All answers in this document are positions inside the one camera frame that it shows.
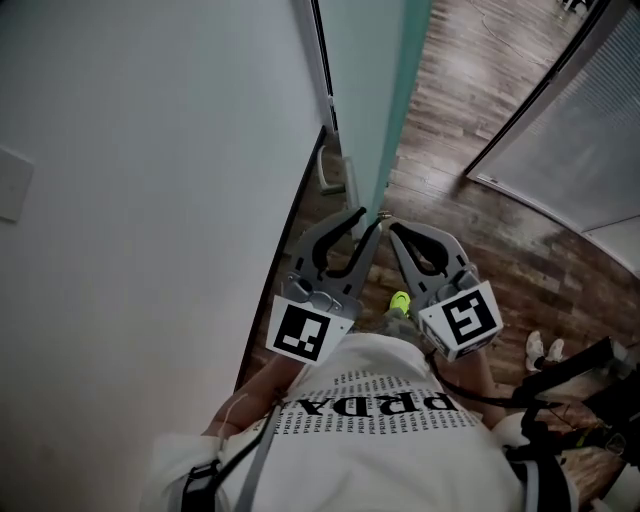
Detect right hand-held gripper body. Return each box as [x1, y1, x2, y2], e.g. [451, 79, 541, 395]
[414, 264, 504, 362]

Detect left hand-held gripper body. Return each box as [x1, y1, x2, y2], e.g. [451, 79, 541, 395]
[264, 272, 364, 369]

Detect metal door handle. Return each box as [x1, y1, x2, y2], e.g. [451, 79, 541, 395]
[315, 146, 362, 212]

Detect frosted glass door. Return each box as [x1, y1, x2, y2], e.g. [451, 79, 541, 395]
[314, 0, 435, 236]

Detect person's left forearm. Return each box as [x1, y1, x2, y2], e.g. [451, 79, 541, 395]
[201, 355, 312, 442]

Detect person's right forearm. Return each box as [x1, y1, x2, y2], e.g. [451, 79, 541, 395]
[439, 348, 502, 432]

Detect person's right neon shoe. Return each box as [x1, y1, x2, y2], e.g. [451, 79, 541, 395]
[389, 290, 413, 319]

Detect camouflage trousers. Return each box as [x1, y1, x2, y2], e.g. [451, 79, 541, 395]
[383, 307, 427, 347]

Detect black harness pack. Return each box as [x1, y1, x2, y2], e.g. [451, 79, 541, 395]
[504, 335, 640, 512]

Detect white printed t-shirt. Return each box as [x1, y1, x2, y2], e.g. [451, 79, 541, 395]
[142, 332, 581, 512]

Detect glass partition with blinds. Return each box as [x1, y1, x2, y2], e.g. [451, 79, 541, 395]
[463, 0, 640, 239]

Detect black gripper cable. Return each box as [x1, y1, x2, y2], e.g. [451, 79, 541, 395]
[428, 349, 524, 407]

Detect grey webbing strap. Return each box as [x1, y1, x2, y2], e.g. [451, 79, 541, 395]
[233, 399, 284, 512]

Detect black shoulder strap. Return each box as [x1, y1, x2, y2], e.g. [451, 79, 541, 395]
[181, 399, 282, 512]

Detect white wall switch plate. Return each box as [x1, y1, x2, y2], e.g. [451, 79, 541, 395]
[0, 144, 36, 224]

